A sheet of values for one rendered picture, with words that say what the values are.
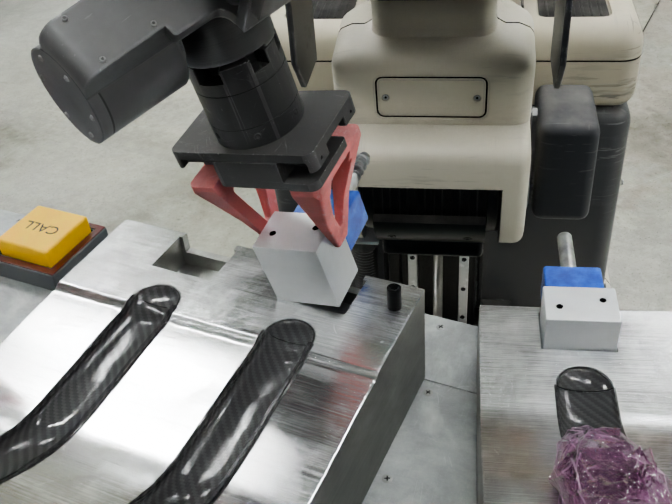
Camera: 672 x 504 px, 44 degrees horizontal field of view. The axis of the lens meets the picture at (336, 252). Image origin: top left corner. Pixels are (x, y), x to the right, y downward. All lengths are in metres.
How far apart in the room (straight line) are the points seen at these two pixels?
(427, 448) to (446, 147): 0.42
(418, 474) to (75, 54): 0.36
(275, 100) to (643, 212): 1.85
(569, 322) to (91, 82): 0.35
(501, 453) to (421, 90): 0.51
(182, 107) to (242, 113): 2.37
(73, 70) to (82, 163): 2.23
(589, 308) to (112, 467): 0.33
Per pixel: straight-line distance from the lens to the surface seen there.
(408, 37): 0.95
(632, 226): 2.23
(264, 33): 0.48
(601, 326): 0.60
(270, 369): 0.56
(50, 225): 0.83
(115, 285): 0.64
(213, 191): 0.54
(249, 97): 0.49
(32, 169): 2.69
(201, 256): 0.68
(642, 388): 0.60
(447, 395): 0.65
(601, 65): 1.22
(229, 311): 0.60
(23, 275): 0.82
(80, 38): 0.43
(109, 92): 0.44
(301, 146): 0.49
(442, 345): 0.69
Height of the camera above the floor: 1.28
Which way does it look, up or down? 38 degrees down
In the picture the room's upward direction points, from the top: 5 degrees counter-clockwise
